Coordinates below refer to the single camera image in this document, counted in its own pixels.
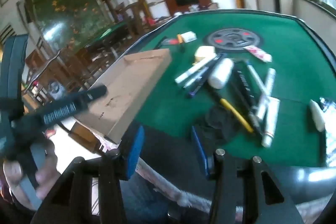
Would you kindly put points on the black purple-capped marker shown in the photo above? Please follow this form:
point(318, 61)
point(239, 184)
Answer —
point(196, 86)

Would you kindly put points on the black marker pen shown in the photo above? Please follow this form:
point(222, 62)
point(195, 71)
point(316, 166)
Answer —
point(244, 87)

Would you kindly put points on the smartphone with lit screen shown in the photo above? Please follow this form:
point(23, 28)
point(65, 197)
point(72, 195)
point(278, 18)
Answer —
point(327, 105)

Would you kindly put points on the white ointment tube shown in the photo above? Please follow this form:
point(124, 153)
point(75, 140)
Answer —
point(271, 122)

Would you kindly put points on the large floral painting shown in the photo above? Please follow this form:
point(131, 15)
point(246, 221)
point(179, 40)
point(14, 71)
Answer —
point(73, 23)

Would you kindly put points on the black round fan part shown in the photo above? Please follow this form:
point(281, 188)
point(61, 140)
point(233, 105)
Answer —
point(221, 124)

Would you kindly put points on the round grey table centre console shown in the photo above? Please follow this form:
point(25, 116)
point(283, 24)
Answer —
point(232, 39)

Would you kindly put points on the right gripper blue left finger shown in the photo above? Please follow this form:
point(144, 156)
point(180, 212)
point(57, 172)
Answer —
point(131, 146)

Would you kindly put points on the cardboard tray box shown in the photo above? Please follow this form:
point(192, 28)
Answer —
point(129, 82)

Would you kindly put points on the white marker pen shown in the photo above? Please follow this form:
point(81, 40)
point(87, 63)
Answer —
point(194, 68)

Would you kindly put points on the white pill bottle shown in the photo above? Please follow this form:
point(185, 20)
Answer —
point(221, 74)

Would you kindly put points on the blue capped white pen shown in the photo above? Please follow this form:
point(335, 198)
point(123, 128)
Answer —
point(257, 79)

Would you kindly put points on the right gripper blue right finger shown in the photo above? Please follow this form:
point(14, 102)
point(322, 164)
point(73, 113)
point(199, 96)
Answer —
point(201, 146)

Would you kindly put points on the yellow black pen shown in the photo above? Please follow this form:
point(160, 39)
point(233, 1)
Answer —
point(181, 43)
point(236, 114)

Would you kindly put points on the white dropper bottle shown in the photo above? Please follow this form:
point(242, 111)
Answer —
point(317, 115)

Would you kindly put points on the rose hand cream tube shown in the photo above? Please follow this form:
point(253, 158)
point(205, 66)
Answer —
point(259, 53)

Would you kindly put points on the cream box with yellow keychain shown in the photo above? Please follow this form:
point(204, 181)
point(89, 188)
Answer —
point(203, 52)

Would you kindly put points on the clear red lighter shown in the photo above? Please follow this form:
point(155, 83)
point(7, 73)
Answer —
point(169, 42)

